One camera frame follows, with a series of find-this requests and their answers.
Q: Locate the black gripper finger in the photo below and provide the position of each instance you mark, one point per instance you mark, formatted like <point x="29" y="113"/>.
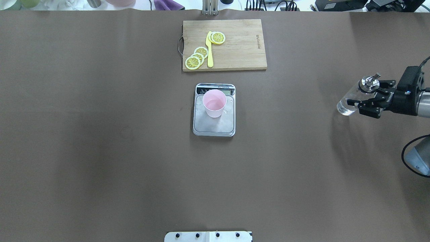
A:
<point x="385" y="87"/>
<point x="372" y="107"/>

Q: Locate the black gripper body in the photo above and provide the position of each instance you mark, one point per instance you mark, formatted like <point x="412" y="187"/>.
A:
<point x="403" y="102"/>

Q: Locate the glass sauce bottle steel spout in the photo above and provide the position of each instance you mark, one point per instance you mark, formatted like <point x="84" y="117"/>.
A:
<point x="364" y="89"/>

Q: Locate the pink plastic cup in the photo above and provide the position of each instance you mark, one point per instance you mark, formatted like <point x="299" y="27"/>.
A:
<point x="214" y="102"/>

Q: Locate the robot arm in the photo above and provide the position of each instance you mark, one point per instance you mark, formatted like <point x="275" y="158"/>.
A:
<point x="415" y="154"/>

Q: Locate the digital kitchen scale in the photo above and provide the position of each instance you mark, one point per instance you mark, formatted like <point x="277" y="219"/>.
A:
<point x="205" y="125"/>

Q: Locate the wooden cutting board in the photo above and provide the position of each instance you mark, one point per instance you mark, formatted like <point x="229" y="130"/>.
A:
<point x="243" y="48"/>

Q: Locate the lemon slice on knife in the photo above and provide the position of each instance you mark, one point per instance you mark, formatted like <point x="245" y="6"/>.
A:
<point x="217" y="38"/>

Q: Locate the yellow plastic knife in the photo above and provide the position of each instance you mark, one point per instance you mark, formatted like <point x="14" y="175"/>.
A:
<point x="208" y="43"/>

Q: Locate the lemon slice upper left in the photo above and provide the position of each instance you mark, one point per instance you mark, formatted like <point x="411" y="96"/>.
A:
<point x="201" y="50"/>

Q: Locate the lemon slice middle left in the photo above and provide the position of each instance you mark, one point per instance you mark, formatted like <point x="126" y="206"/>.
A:
<point x="200" y="57"/>

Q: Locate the lemon slice lower left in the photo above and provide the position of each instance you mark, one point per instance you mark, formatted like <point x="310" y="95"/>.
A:
<point x="192" y="63"/>

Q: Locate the purple cloth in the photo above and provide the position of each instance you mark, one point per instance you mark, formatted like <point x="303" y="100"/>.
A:
<point x="168" y="5"/>

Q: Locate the pink bowl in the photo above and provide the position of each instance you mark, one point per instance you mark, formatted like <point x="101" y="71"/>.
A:
<point x="121" y="3"/>

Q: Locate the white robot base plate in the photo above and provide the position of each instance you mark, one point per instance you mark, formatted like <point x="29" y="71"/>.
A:
<point x="209" y="236"/>

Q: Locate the aluminium frame post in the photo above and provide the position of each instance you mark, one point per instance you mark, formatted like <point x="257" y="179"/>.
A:
<point x="210" y="7"/>

